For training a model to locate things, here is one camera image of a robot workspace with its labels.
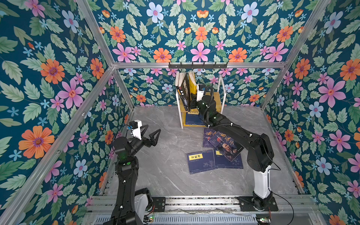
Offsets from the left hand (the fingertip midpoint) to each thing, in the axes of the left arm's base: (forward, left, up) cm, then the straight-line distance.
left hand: (154, 125), depth 71 cm
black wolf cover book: (+22, -16, +4) cm, 27 cm away
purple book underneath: (+12, -32, -28) cm, 45 cm away
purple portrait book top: (0, -43, -27) cm, 51 cm away
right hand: (+21, -22, +4) cm, 30 cm away
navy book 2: (-10, -38, -29) cm, 49 cm away
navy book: (-9, -25, -29) cm, 40 cm away
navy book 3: (+22, -21, -23) cm, 38 cm away
